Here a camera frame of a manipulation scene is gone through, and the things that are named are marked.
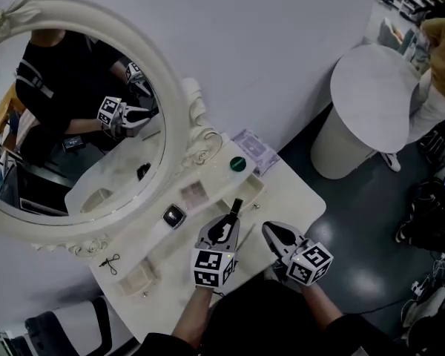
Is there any white dressing table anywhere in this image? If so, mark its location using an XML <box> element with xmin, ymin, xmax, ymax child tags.
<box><xmin>88</xmin><ymin>131</ymin><xmax>327</xmax><ymax>344</ymax></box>

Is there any metal eyelash curler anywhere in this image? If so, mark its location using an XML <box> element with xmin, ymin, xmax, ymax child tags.
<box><xmin>98</xmin><ymin>253</ymin><xmax>121</xmax><ymax>277</ymax></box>

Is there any dark green round lid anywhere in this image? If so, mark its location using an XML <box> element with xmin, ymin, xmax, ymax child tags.
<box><xmin>228</xmin><ymin>155</ymin><xmax>248</xmax><ymax>174</ymax></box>

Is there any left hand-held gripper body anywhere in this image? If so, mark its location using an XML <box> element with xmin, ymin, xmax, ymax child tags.
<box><xmin>190</xmin><ymin>240</ymin><xmax>238</xmax><ymax>291</ymax></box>

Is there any black floor cable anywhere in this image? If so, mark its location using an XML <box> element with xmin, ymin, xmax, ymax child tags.
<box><xmin>343</xmin><ymin>297</ymin><xmax>409</xmax><ymax>315</ymax></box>

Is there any purple wipes pack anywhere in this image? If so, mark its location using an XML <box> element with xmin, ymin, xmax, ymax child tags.
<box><xmin>232</xmin><ymin>128</ymin><xmax>281</xmax><ymax>178</ymax></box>

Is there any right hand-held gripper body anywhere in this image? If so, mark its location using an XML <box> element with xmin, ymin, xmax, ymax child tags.
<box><xmin>279</xmin><ymin>240</ymin><xmax>335</xmax><ymax>287</ymax></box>

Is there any black square compact case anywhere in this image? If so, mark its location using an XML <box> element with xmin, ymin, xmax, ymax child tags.
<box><xmin>161</xmin><ymin>203</ymin><xmax>188</xmax><ymax>231</ymax></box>

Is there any pink eyeshadow palette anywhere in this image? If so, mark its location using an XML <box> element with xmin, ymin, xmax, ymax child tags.
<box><xmin>179</xmin><ymin>180</ymin><xmax>211</xmax><ymax>211</ymax></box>

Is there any person's dark shirt torso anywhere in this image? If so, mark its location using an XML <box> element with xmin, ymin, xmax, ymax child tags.
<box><xmin>133</xmin><ymin>272</ymin><xmax>411</xmax><ymax>356</ymax></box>

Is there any white round pedestal table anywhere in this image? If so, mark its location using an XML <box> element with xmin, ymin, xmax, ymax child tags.
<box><xmin>310</xmin><ymin>44</ymin><xmax>421</xmax><ymax>180</ymax></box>

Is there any person's right forearm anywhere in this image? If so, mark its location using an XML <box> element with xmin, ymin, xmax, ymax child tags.
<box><xmin>300</xmin><ymin>282</ymin><xmax>345</xmax><ymax>329</ymax></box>

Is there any black and white office chair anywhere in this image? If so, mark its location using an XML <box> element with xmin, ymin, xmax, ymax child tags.
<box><xmin>0</xmin><ymin>294</ymin><xmax>135</xmax><ymax>356</ymax></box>

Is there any person's left forearm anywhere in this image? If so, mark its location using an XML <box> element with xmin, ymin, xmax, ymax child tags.
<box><xmin>170</xmin><ymin>286</ymin><xmax>214</xmax><ymax>348</ymax></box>

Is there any oval mirror ornate white frame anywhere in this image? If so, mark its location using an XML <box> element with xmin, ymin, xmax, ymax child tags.
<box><xmin>0</xmin><ymin>0</ymin><xmax>224</xmax><ymax>260</ymax></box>

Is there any small dark object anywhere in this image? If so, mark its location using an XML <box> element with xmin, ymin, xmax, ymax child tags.
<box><xmin>228</xmin><ymin>197</ymin><xmax>245</xmax><ymax>219</ymax></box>

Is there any white drawer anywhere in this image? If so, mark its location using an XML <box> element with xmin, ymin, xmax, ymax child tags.
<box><xmin>213</xmin><ymin>172</ymin><xmax>268</xmax><ymax>220</ymax></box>
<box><xmin>116</xmin><ymin>256</ymin><xmax>162</xmax><ymax>299</ymax></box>

